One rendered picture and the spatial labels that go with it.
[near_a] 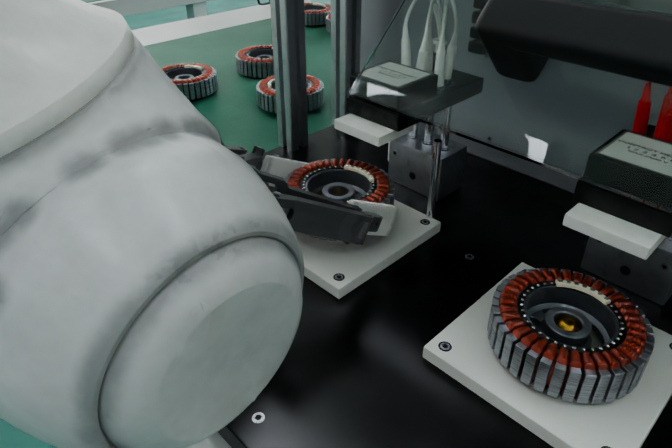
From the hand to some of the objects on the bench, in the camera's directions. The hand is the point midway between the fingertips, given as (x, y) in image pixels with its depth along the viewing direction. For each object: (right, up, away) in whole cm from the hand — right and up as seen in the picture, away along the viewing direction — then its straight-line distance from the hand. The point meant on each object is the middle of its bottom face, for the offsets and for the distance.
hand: (336, 195), depth 55 cm
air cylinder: (+28, -7, -3) cm, 29 cm away
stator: (-8, +16, +38) cm, 42 cm away
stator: (0, -2, +1) cm, 2 cm away
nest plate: (+17, -13, -12) cm, 25 cm away
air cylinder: (+11, +2, +11) cm, 16 cm away
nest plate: (0, -4, +3) cm, 5 cm away
